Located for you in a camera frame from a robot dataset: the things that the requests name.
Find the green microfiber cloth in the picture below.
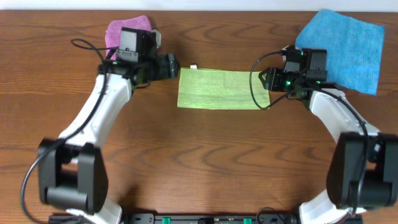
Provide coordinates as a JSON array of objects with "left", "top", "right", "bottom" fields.
[{"left": 177, "top": 67, "right": 271, "bottom": 110}]

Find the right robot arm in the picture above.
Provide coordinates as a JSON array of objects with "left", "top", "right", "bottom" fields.
[{"left": 259, "top": 68, "right": 397, "bottom": 223}]

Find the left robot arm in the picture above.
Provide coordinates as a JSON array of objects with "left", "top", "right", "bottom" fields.
[{"left": 38, "top": 53, "right": 180, "bottom": 223}]

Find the folded purple cloth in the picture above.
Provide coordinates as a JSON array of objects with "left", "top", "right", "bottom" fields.
[{"left": 105, "top": 16, "right": 152, "bottom": 48}]

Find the blue cloth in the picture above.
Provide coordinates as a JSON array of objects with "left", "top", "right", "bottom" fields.
[{"left": 295, "top": 9, "right": 385, "bottom": 95}]

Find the right black cable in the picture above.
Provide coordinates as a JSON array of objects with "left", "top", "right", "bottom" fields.
[{"left": 248, "top": 51, "right": 371, "bottom": 218}]

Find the black cable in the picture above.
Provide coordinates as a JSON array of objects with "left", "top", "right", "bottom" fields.
[
  {"left": 20, "top": 38, "right": 121, "bottom": 224},
  {"left": 248, "top": 51, "right": 371, "bottom": 218}
]

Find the left black cable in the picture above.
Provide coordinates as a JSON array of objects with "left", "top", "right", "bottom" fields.
[{"left": 20, "top": 38, "right": 121, "bottom": 224}]

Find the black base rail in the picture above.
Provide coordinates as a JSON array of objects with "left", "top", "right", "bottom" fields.
[{"left": 48, "top": 212, "right": 364, "bottom": 224}]

